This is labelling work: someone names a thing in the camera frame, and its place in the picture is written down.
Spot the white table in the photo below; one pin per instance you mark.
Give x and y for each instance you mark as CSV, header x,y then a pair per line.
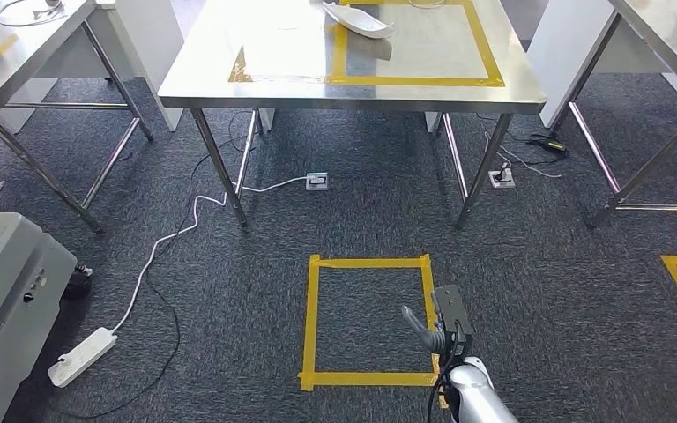
x,y
560,58
151,46

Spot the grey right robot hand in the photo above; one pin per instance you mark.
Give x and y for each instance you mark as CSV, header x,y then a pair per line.
x,y
426,336

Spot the small yellow tape rectangle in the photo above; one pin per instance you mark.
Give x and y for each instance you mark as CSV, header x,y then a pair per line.
x,y
238,74

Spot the grey machine housing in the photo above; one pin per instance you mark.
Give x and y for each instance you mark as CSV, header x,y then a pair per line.
x,y
0,292

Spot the white power strip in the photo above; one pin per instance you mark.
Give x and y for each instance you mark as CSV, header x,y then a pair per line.
x,y
81,356

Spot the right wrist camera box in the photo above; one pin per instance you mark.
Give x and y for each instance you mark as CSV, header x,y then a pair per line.
x,y
452,309

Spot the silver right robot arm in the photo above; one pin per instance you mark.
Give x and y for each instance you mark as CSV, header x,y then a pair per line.
x,y
473,391

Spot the large yellow tape rectangle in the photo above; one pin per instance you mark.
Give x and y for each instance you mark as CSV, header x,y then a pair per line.
x,y
414,80

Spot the black power adapter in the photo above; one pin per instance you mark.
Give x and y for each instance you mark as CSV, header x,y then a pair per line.
x,y
549,145

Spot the steel workbench table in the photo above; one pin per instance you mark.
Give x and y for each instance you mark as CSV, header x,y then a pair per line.
x,y
292,93

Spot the large curved white plastic part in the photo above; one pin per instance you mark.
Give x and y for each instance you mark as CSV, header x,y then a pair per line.
x,y
356,20

